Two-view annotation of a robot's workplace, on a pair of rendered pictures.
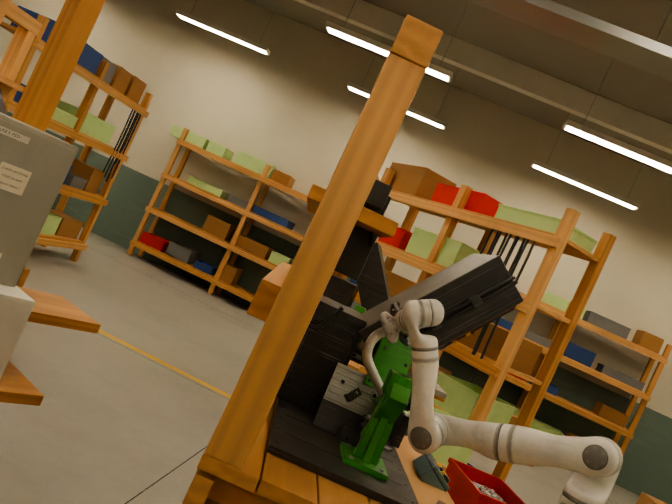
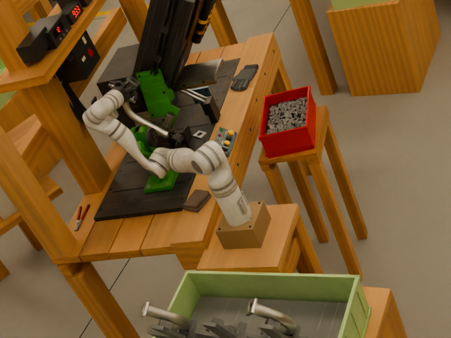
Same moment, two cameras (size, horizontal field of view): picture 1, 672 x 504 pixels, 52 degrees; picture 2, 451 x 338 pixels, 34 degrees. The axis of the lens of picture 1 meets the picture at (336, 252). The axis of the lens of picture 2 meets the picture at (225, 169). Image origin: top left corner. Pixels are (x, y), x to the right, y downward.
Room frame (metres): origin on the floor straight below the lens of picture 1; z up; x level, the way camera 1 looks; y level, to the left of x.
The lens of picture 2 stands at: (-0.20, -1.87, 2.60)
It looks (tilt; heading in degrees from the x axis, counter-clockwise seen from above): 34 degrees down; 31
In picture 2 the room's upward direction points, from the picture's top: 25 degrees counter-clockwise
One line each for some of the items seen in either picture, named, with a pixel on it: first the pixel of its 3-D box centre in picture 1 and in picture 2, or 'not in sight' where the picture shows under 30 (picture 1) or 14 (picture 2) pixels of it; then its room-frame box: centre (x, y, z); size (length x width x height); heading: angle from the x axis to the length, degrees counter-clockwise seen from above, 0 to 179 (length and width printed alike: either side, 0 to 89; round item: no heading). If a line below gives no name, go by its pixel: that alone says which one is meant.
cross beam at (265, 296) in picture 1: (276, 283); (73, 85); (2.27, 0.13, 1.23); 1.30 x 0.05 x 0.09; 2
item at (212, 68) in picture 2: (389, 369); (179, 78); (2.37, -0.33, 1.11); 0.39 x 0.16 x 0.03; 92
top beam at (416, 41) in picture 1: (381, 106); not in sight; (2.27, 0.06, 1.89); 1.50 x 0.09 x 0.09; 2
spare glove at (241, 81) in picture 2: not in sight; (243, 78); (2.62, -0.50, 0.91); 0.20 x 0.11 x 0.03; 172
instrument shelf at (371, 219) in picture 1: (344, 216); (63, 25); (2.27, 0.02, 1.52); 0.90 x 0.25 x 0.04; 2
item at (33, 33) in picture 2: (373, 194); (35, 44); (1.98, -0.03, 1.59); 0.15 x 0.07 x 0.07; 2
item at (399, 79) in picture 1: (313, 254); (72, 58); (2.27, 0.06, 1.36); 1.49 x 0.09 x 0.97; 2
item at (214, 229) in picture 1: (237, 227); not in sight; (11.03, 1.59, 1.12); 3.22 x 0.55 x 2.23; 82
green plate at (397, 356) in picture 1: (391, 358); (157, 89); (2.21, -0.30, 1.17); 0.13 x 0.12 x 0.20; 2
